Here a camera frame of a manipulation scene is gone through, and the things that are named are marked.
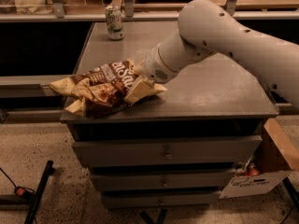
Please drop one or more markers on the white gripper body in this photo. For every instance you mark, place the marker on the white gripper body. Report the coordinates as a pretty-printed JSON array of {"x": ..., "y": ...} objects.
[{"x": 154, "y": 64}]

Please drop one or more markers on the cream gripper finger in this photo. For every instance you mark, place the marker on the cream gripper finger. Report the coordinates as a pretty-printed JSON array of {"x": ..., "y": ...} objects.
[
  {"x": 138, "y": 68},
  {"x": 141, "y": 88}
]

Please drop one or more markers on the brown sea salt chip bag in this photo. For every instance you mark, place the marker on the brown sea salt chip bag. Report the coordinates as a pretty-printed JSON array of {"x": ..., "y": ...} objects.
[{"x": 100, "y": 91}]

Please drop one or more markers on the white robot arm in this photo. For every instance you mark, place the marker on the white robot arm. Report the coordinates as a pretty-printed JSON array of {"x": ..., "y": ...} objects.
[{"x": 204, "y": 29}]

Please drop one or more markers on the green 7up can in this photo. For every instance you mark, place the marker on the green 7up can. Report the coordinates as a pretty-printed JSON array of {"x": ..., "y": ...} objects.
[{"x": 114, "y": 23}]

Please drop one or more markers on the grey drawer cabinet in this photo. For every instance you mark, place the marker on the grey drawer cabinet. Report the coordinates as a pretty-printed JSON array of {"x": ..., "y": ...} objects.
[{"x": 215, "y": 98}]

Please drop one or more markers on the middle grey drawer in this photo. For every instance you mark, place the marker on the middle grey drawer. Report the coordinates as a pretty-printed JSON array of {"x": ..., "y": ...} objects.
[{"x": 163, "y": 180}]

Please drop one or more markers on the grey drawer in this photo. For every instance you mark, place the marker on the grey drawer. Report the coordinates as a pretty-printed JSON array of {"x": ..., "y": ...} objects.
[
  {"x": 163, "y": 180},
  {"x": 160, "y": 199},
  {"x": 142, "y": 152}
]

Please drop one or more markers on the grey metal railing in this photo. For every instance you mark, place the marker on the grey metal railing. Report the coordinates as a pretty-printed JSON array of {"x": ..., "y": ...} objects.
[{"x": 94, "y": 10}]

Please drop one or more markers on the top grey drawer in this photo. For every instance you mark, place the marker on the top grey drawer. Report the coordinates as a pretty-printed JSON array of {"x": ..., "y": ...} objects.
[{"x": 142, "y": 152}]

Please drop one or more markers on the bottom grey drawer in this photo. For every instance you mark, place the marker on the bottom grey drawer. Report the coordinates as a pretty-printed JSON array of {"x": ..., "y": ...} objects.
[{"x": 160, "y": 199}]

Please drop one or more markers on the black stand leg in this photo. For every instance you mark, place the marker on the black stand leg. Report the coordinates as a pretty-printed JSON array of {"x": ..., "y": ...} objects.
[{"x": 48, "y": 171}]

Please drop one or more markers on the red bottle in box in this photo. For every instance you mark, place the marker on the red bottle in box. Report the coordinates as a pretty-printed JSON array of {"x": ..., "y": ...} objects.
[{"x": 252, "y": 169}]

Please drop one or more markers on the cardboard box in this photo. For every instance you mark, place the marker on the cardboard box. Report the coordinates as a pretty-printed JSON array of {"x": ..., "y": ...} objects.
[{"x": 275, "y": 158}]

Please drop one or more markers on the orange cable connector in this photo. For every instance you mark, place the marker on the orange cable connector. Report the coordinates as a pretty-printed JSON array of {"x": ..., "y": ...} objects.
[{"x": 23, "y": 193}]

